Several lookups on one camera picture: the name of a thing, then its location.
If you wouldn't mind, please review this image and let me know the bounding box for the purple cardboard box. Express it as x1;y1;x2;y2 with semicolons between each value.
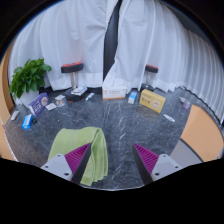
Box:
28;92;50;117

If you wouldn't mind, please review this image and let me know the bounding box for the light green towel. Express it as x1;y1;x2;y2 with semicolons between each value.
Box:
47;126;109;187

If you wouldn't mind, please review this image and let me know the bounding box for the white paper card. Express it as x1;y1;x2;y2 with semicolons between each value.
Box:
44;102;58;111

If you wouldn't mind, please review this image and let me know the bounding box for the white curtain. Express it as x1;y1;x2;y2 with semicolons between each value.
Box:
8;0;224;124

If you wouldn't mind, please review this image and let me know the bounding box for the small white tube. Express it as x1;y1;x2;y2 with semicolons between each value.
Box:
84;92;96;102

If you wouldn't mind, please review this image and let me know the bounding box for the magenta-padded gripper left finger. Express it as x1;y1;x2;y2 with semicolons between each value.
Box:
40;142;93;185

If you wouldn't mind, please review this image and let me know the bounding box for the small blue and white box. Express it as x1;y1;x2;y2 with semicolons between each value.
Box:
127;90;139;105

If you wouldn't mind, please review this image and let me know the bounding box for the blue flat box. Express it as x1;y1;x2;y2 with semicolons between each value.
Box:
21;113;34;130

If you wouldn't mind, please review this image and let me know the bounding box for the brown printed card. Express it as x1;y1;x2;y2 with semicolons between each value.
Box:
55;99;67;108

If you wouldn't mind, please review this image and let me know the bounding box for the small white packet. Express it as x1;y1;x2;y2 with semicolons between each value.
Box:
163;113;176;123

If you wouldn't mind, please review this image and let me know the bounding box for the white and orange box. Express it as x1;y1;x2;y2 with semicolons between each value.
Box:
101;85;128;101

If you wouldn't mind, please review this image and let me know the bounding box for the stack of booklets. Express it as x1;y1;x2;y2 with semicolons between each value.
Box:
70;85;88;97

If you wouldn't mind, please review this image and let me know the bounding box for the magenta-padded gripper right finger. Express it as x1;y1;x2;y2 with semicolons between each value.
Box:
132;143;184;186

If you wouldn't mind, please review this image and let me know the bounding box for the green plant in white pot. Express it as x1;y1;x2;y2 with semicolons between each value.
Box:
8;58;53;108

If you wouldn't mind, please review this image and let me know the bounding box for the white flat packet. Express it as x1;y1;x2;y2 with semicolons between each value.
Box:
10;110;21;122

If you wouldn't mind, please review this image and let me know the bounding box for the black stand with red-rimmed top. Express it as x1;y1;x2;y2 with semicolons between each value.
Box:
143;64;159;91
60;61;88;103

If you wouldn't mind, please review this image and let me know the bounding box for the yellow cardboard box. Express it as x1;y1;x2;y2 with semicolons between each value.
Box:
139;88;167;114

